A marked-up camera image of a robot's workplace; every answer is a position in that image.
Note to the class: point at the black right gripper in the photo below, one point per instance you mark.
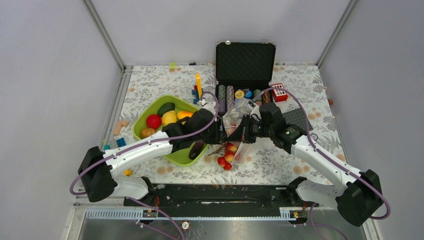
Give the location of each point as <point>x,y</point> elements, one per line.
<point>242,132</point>

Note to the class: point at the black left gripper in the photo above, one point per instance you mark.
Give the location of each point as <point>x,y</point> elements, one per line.
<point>219,136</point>

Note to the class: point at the clear zip top bag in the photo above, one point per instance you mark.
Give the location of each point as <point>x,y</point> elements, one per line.
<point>235,114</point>

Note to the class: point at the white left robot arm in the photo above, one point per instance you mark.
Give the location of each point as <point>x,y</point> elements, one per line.
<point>101,172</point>

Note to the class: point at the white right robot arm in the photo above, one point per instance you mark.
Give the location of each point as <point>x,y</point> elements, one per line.
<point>355,194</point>

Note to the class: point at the purple eggplant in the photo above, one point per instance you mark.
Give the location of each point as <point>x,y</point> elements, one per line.
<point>196,149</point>

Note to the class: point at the floral tablecloth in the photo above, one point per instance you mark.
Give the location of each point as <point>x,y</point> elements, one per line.
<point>268,165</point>

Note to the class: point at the orange yellow mango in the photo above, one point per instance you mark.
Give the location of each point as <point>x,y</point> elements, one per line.
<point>184,114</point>

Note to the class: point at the toy brick car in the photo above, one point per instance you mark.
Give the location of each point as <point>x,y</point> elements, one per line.
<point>197,90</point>

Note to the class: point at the yellow lemon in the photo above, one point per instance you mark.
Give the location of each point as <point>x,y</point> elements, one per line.
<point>169,117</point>

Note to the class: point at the green plastic tray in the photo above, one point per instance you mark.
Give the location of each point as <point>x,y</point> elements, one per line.
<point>181,157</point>

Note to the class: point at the red toy brick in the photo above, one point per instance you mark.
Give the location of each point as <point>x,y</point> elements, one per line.
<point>279,95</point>

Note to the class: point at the black brick baseplate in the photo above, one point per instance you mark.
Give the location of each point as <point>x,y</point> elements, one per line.
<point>295,117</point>

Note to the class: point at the dark green avocado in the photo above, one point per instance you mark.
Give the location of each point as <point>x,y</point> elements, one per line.
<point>166,107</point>

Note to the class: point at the black poker chip case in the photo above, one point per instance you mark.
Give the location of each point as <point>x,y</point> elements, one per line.
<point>242,66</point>

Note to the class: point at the red apple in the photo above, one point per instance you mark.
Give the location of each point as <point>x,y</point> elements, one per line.
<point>153,121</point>

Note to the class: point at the brown potato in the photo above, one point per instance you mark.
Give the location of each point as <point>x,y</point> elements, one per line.
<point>147,132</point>

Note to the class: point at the blue toy block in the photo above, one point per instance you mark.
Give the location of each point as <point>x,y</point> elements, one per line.
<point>120,142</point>

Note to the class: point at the small yellow toy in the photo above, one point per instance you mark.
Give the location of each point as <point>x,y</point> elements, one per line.
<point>128,172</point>

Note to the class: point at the tan wooden block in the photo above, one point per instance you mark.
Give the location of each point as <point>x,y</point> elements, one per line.
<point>120,125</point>

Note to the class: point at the teal toy block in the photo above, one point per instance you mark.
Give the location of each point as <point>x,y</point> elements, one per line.
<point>106,147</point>

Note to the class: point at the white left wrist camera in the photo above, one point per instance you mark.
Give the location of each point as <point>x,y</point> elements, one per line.
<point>208,107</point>

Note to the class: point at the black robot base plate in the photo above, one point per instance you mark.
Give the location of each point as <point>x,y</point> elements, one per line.
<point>221,200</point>

